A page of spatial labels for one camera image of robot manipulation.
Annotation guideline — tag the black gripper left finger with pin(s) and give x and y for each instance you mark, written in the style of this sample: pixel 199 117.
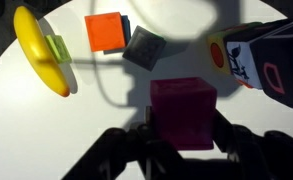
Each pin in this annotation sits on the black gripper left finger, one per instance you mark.
pixel 126 153

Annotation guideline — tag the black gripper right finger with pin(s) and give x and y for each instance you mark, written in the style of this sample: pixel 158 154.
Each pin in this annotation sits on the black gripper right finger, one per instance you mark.
pixel 259 153

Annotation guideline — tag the pink block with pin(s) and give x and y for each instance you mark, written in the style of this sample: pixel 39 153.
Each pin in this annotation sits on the pink block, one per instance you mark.
pixel 184 111

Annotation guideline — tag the grey dice block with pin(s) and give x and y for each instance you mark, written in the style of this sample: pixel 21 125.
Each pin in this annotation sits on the grey dice block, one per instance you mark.
pixel 144 48

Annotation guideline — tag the orange block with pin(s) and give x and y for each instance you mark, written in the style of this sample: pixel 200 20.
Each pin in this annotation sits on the orange block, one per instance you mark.
pixel 105 31

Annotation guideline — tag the small lime green block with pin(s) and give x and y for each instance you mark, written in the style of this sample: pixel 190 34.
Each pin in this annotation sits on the small lime green block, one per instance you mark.
pixel 58 49

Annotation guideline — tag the dark blue block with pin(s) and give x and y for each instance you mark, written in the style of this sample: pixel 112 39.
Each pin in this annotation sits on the dark blue block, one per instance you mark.
pixel 127 28

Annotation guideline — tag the blue black fabric cube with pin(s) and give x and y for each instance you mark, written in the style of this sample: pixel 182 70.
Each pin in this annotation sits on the blue black fabric cube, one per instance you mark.
pixel 279 73

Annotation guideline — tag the black white fabric cube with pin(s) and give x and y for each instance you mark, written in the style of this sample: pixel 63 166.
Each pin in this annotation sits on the black white fabric cube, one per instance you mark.
pixel 244 65

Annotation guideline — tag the yellow green fabric cube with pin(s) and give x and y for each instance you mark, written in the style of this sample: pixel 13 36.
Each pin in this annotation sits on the yellow green fabric cube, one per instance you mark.
pixel 219 55

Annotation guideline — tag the yellow banana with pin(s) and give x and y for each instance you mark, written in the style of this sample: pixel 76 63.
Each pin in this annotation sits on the yellow banana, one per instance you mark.
pixel 39 55

